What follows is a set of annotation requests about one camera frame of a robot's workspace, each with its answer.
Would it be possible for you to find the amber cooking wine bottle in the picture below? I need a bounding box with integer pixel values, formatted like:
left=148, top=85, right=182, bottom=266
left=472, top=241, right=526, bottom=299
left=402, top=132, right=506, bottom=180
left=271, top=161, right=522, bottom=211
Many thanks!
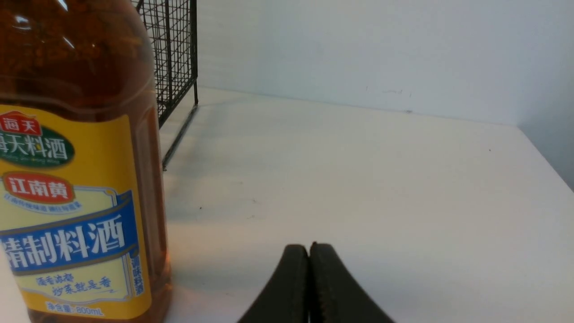
left=1, top=0, right=172, bottom=323

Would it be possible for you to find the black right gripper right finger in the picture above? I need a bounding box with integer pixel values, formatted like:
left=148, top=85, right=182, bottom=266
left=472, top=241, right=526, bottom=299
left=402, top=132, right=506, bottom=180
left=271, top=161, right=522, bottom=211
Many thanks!
left=309, top=242, right=393, bottom=323

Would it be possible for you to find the black wire mesh shelf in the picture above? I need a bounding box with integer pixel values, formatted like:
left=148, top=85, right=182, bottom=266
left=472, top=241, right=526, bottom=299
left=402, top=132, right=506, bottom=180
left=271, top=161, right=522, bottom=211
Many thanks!
left=132, top=0, right=199, bottom=171

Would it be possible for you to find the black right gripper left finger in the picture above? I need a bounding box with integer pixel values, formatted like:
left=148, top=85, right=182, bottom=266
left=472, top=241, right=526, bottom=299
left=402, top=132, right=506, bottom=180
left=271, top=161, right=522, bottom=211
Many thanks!
left=239, top=244, right=309, bottom=323

